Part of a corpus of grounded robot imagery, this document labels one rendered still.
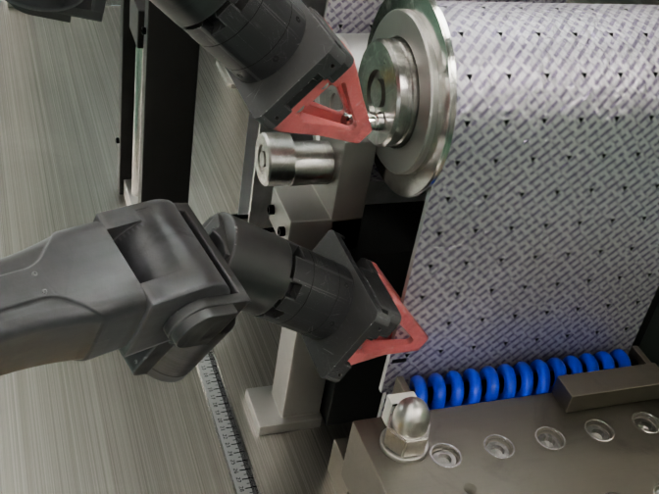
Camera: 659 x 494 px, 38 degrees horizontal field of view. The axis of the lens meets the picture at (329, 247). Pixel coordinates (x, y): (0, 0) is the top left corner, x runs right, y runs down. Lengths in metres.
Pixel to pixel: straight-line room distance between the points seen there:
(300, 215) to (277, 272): 0.12
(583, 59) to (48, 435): 0.54
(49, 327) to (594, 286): 0.45
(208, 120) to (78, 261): 0.82
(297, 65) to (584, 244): 0.29
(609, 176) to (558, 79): 0.10
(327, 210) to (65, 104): 0.68
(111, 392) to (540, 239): 0.42
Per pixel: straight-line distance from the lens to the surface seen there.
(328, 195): 0.73
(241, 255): 0.61
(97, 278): 0.53
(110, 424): 0.88
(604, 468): 0.76
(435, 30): 0.63
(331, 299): 0.65
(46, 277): 0.52
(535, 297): 0.77
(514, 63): 0.65
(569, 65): 0.67
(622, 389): 0.80
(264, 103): 0.57
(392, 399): 0.71
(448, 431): 0.73
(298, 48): 0.58
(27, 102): 1.36
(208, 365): 0.93
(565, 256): 0.75
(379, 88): 0.67
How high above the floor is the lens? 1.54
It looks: 35 degrees down
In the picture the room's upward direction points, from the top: 10 degrees clockwise
